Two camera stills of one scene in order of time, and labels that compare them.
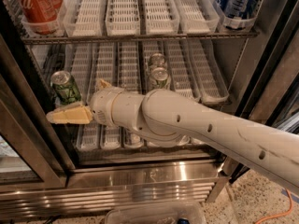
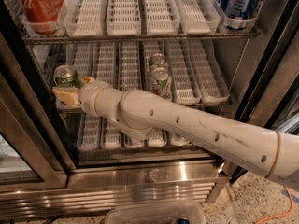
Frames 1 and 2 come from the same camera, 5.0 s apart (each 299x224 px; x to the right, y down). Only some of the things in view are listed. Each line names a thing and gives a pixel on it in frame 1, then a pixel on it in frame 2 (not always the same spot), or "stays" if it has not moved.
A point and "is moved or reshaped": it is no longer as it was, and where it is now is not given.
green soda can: [64, 87] is moved or reshaped
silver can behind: [158, 61] stays
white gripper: [101, 105] to [88, 97]
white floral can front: [160, 78] stays
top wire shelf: [144, 36] stays
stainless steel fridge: [234, 46] stays
